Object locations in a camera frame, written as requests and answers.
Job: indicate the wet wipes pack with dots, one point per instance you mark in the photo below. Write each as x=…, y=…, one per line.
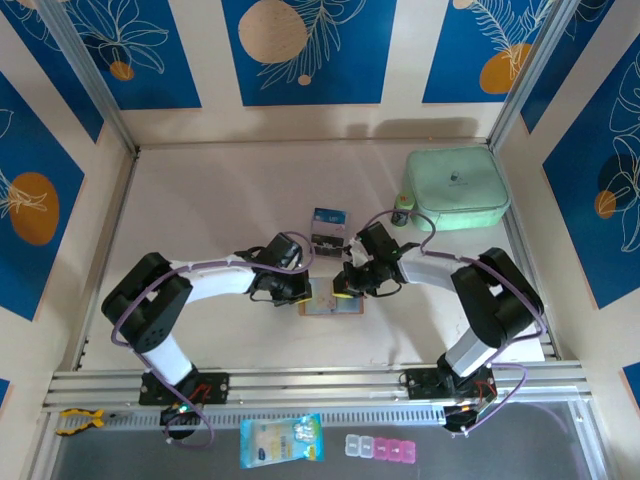
x=280, y=442

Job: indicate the aluminium mounting rail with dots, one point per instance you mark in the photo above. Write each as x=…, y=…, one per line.
x=320, y=385

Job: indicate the aluminium frame post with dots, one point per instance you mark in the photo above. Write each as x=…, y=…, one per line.
x=95, y=85
x=535, y=75

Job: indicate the pink white pill organizer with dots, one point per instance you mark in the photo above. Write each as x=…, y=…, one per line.
x=380, y=448

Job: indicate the small green capped bottle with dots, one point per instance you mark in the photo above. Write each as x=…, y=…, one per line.
x=402, y=202

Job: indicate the mint green zip pouch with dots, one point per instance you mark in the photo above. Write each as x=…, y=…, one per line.
x=460, y=175

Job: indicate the white and black credit card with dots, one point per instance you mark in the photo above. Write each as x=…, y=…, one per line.
x=329, y=230

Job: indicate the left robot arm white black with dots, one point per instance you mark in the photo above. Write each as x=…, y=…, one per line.
x=215, y=280

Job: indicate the aluminium side rail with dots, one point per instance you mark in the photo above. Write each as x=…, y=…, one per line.
x=520, y=240
x=114, y=225

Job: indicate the blue floral wall poster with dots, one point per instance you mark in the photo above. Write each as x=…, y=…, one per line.
x=350, y=75
x=60, y=85
x=575, y=60
x=165, y=75
x=450, y=60
x=30, y=280
x=580, y=250

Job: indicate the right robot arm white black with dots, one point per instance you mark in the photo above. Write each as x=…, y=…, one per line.
x=430, y=275

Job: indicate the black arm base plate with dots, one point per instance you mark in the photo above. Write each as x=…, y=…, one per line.
x=215, y=387
x=420, y=385

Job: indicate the pastel patterned card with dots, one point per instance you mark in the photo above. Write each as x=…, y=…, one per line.
x=322, y=297

